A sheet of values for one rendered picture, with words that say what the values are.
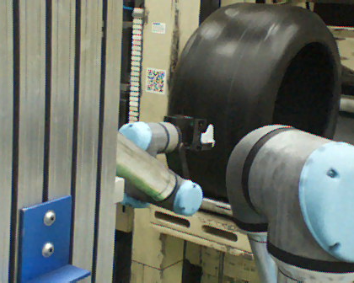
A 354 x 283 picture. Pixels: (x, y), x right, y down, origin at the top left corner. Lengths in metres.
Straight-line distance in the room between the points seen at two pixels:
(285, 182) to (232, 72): 1.11
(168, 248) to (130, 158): 0.99
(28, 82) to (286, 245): 0.33
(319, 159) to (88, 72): 0.28
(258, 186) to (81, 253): 0.23
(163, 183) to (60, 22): 0.76
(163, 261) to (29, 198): 1.59
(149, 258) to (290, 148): 1.60
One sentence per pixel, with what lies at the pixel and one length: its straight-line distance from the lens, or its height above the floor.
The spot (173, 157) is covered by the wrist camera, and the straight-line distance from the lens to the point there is 1.81.
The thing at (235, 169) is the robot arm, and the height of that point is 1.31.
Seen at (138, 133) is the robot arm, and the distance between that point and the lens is 1.63.
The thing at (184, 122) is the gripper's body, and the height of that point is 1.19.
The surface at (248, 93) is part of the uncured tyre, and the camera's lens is 1.90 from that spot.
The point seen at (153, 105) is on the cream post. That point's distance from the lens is 2.30.
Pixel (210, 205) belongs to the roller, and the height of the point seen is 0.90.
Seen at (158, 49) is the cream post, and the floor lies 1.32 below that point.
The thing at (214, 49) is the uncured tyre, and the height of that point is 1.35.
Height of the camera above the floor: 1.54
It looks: 13 degrees down
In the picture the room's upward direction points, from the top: 4 degrees clockwise
